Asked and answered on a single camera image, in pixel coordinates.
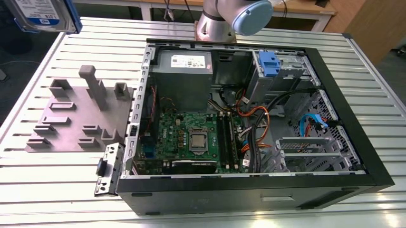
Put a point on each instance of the wooden desk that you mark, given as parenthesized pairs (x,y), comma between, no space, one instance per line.
(311,8)

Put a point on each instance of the metal rear bracket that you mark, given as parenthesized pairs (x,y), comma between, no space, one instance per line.
(116,171)

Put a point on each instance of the wooden cabinet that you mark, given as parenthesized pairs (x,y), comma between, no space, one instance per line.
(372,23)

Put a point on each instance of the blue VGA port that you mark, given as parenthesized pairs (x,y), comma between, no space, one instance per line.
(102,167)

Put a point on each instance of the blue drive latch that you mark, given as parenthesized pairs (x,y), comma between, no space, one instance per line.
(268,59)

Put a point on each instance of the grey parts rack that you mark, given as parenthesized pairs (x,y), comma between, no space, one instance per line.
(80,118)

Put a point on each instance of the black chair base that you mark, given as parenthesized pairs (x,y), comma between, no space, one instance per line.
(403,51)

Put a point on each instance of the black PC case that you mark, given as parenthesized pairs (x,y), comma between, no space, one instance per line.
(222,197)

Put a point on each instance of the metal disk bay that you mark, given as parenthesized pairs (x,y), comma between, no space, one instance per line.
(305,154)

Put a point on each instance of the silver CPU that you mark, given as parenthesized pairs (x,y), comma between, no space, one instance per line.
(200,142)

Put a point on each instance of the black graphics card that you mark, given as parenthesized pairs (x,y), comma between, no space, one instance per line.
(190,167)

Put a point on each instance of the green motherboard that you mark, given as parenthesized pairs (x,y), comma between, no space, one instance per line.
(172,123)

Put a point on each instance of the grey power supply unit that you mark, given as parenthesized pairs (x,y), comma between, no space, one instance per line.
(181,88)

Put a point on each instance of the hard disk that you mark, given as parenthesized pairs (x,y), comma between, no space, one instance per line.
(42,14)

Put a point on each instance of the RAM stick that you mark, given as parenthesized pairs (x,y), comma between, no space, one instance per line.
(233,142)

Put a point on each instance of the CPU socket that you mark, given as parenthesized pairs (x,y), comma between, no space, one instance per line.
(200,153)

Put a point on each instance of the metal drive cage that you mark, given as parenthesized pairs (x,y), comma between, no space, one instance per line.
(264,88)

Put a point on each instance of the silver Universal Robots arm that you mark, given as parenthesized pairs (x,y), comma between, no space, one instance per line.
(216,28)

